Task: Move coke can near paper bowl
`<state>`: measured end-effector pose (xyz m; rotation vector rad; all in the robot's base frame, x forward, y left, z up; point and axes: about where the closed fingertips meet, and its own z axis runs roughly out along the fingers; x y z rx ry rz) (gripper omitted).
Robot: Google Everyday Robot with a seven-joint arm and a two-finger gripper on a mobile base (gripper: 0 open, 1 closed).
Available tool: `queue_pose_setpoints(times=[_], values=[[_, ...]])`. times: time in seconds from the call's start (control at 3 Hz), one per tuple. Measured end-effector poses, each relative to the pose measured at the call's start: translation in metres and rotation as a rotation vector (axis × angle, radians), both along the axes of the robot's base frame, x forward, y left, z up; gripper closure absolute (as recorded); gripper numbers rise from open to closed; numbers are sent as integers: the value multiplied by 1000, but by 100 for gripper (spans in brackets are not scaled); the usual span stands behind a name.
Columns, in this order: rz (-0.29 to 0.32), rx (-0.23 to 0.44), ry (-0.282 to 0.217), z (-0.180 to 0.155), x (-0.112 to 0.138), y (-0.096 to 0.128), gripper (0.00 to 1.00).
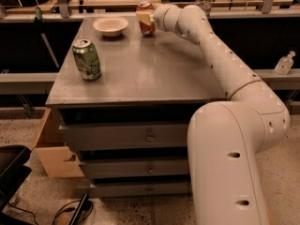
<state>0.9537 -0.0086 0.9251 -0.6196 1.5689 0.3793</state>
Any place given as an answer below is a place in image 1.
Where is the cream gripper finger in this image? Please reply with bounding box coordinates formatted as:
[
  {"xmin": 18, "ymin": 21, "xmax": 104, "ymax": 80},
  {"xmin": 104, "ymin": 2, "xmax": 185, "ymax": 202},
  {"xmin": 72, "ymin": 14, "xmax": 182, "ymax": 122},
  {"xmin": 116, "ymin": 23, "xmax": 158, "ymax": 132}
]
[{"xmin": 136, "ymin": 10, "xmax": 154, "ymax": 25}]

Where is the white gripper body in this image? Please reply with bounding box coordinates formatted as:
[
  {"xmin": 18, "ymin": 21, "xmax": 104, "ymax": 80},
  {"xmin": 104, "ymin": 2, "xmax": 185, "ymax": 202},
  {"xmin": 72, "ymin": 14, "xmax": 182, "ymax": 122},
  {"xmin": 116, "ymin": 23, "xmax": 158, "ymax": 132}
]
[{"xmin": 154, "ymin": 4, "xmax": 181, "ymax": 32}]

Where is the red coke can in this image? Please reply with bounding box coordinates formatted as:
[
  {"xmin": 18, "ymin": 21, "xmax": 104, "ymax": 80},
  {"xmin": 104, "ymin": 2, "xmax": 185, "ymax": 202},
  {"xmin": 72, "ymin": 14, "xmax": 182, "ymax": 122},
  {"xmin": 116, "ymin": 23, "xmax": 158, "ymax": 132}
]
[{"xmin": 136, "ymin": 1, "xmax": 156, "ymax": 36}]

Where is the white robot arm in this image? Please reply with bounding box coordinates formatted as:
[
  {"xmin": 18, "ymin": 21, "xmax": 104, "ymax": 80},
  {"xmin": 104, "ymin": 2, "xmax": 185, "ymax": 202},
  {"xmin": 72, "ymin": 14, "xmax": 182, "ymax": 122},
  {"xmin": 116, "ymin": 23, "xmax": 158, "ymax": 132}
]
[{"xmin": 136, "ymin": 4, "xmax": 290, "ymax": 225}]

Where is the white paper bowl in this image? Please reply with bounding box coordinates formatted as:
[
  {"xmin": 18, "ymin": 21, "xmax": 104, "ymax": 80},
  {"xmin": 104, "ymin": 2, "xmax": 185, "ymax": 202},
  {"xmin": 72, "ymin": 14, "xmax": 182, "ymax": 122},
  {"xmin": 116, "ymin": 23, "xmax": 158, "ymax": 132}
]
[{"xmin": 93, "ymin": 17, "xmax": 128, "ymax": 38}]

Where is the green soda can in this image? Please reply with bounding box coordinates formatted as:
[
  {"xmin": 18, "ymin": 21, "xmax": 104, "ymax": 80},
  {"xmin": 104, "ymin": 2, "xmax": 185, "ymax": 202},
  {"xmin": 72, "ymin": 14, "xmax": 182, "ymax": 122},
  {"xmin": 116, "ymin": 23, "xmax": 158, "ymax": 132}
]
[{"xmin": 72, "ymin": 39, "xmax": 101, "ymax": 81}]

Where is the clear plastic water bottle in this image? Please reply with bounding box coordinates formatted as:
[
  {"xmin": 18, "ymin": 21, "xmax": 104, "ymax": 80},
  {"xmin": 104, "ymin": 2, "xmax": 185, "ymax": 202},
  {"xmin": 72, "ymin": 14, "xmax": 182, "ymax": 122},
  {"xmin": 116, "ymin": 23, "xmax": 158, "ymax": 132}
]
[{"xmin": 195, "ymin": 0, "xmax": 214, "ymax": 16}]

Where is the grey drawer cabinet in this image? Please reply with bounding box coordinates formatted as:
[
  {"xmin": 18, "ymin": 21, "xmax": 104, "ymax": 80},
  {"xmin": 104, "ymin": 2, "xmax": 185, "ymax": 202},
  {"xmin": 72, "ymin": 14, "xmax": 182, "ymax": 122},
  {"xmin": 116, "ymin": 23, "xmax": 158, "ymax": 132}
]
[{"xmin": 47, "ymin": 16, "xmax": 225, "ymax": 187}]

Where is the hand sanitizer bottle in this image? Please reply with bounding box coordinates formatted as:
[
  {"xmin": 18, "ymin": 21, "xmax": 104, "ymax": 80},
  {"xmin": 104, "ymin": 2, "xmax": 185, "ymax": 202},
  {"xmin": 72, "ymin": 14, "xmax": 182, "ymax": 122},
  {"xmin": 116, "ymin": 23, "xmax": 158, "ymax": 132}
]
[{"xmin": 275, "ymin": 51, "xmax": 295, "ymax": 75}]

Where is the top grey drawer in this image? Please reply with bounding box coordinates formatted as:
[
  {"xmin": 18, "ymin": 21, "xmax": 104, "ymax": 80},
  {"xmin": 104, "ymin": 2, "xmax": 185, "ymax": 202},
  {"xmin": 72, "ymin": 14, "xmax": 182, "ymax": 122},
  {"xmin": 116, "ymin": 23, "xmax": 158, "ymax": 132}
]
[{"xmin": 59, "ymin": 124, "xmax": 188, "ymax": 152}]

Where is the grey drawer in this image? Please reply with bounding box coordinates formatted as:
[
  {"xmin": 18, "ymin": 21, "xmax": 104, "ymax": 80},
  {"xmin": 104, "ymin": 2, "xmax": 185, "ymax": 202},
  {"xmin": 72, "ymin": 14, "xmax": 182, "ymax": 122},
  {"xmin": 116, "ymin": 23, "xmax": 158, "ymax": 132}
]
[
  {"xmin": 89, "ymin": 181, "xmax": 191, "ymax": 198},
  {"xmin": 80, "ymin": 157, "xmax": 189, "ymax": 179},
  {"xmin": 59, "ymin": 124, "xmax": 188, "ymax": 152}
]

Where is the middle grey drawer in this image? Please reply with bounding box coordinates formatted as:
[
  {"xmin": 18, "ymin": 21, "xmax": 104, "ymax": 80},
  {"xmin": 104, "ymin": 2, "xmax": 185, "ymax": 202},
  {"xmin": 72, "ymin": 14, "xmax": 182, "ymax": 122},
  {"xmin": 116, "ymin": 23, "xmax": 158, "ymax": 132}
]
[{"xmin": 80, "ymin": 157, "xmax": 189, "ymax": 179}]

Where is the light wooden box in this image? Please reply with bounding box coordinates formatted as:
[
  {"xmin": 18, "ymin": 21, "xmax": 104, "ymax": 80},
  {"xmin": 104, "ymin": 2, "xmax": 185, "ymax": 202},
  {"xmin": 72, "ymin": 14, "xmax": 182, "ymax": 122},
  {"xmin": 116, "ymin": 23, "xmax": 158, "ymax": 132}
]
[{"xmin": 31, "ymin": 108, "xmax": 83, "ymax": 178}]

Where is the bottom grey drawer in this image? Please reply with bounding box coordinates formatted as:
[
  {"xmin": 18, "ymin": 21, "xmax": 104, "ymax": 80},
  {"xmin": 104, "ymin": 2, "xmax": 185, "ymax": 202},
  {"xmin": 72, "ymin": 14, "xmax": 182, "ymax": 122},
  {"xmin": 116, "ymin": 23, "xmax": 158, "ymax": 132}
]
[{"xmin": 89, "ymin": 181, "xmax": 191, "ymax": 198}]

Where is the black bin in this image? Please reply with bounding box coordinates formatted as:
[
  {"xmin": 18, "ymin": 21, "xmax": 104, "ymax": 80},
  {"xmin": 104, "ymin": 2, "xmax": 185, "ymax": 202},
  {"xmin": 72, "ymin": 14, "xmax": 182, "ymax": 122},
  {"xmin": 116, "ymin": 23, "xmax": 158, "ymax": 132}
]
[{"xmin": 0, "ymin": 145, "xmax": 31, "ymax": 211}]

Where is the black cable on floor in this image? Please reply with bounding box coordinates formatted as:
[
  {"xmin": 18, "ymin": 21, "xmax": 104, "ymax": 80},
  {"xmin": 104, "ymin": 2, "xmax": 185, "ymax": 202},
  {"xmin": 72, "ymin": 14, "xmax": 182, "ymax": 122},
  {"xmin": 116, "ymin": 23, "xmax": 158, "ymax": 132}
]
[{"xmin": 51, "ymin": 194, "xmax": 95, "ymax": 225}]

